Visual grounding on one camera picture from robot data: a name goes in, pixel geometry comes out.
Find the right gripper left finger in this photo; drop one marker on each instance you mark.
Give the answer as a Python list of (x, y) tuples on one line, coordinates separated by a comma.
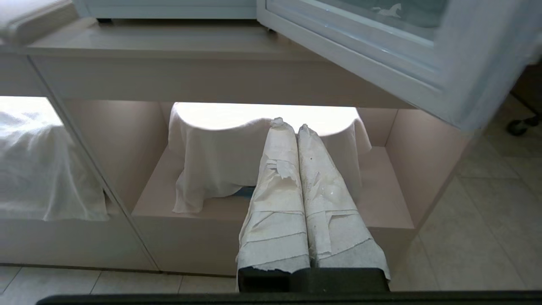
[(277, 203)]

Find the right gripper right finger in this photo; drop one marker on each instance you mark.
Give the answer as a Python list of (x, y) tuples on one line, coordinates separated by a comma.
[(328, 203)]

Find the white mini fridge door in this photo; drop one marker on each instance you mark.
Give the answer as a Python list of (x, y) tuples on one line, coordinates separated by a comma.
[(381, 46)]

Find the white mini fridge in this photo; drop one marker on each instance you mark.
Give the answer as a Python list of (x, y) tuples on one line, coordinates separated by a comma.
[(169, 8)]

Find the white draped cloth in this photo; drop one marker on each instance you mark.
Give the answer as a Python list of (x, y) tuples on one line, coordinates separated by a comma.
[(42, 165), (216, 156)]

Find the beige shelf unit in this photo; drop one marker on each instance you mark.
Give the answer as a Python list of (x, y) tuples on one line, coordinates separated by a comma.
[(220, 84)]

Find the black chair caster wheel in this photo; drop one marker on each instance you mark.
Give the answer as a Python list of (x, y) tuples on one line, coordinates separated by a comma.
[(521, 125)]

